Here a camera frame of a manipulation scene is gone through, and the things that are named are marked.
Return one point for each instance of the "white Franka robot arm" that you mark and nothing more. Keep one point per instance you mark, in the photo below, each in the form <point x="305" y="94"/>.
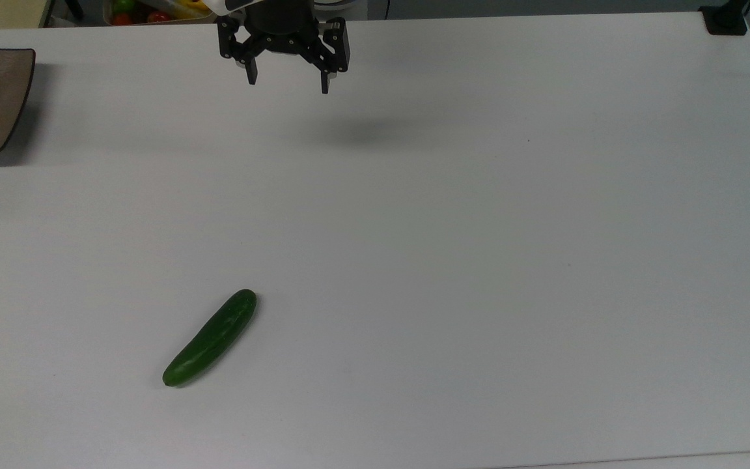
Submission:
<point x="222" y="5"/>

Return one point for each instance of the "red toy tomato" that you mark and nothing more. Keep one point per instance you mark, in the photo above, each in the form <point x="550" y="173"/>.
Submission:
<point x="121" y="19"/>
<point x="157" y="16"/>

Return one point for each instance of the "black clamp mount pole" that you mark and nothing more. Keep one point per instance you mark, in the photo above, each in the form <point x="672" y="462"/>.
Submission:
<point x="725" y="19"/>

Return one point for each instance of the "green toy fruit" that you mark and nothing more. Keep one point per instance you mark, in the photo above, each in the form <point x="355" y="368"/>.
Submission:
<point x="124" y="5"/>

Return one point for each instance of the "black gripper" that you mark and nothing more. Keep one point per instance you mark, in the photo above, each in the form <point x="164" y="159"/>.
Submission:
<point x="280" y="23"/>

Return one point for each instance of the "green cucumber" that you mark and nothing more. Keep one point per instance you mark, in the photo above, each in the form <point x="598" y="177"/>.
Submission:
<point x="212" y="337"/>

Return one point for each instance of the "yellow toy fruit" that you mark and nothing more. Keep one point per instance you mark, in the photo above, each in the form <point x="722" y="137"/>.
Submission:
<point x="189" y="6"/>

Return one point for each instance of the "clear bin of toy fruit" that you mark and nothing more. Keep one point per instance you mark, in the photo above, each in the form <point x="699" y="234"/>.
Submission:
<point x="173" y="18"/>

